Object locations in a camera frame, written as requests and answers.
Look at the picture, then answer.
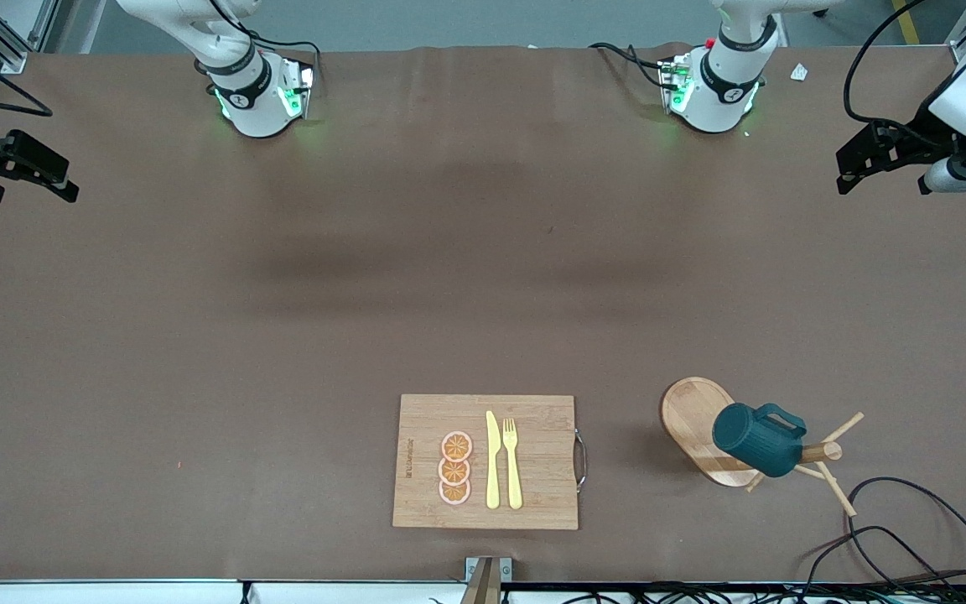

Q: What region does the dark green ribbed cup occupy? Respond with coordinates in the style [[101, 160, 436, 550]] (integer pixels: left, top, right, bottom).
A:
[[712, 403, 808, 479]]

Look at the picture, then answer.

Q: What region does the brown table cover sheet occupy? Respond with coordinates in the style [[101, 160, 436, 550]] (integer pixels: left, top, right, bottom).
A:
[[0, 42, 966, 584]]

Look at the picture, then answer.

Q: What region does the wooden mug tree stand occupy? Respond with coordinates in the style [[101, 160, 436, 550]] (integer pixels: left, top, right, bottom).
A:
[[660, 377, 865, 518]]

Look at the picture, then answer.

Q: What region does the wooden cutting board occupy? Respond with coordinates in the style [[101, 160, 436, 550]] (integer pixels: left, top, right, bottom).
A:
[[392, 394, 589, 531]]

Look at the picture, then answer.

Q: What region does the yellow plastic fork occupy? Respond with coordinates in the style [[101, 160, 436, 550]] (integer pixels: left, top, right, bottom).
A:
[[502, 418, 524, 511]]

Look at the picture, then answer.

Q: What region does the yellow plastic knife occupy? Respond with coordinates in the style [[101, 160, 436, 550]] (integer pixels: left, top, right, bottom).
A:
[[485, 410, 502, 510]]

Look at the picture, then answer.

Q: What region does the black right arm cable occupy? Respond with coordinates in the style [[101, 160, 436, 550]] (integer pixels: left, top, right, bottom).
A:
[[0, 38, 54, 117]]

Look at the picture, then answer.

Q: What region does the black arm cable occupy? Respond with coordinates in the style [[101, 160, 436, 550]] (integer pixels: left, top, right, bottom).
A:
[[0, 38, 54, 117], [844, 0, 932, 128]]

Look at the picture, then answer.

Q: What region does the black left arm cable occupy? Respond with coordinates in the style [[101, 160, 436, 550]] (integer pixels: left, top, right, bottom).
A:
[[844, 0, 932, 128]]

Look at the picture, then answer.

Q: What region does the black cable large loop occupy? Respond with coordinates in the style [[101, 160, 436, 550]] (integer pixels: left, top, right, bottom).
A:
[[848, 476, 966, 588]]

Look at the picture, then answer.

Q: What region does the black cable small loop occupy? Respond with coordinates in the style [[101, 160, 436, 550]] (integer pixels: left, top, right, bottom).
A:
[[802, 526, 966, 588]]

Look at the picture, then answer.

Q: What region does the white table edge rail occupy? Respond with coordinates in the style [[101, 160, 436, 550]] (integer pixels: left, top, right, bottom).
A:
[[0, 577, 966, 604]]

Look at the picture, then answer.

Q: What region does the black cable bundle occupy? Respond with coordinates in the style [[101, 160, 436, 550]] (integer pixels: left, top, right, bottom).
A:
[[525, 581, 966, 604]]

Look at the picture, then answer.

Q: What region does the grey metal bracket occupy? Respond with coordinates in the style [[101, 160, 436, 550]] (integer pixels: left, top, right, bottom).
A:
[[465, 556, 513, 604]]

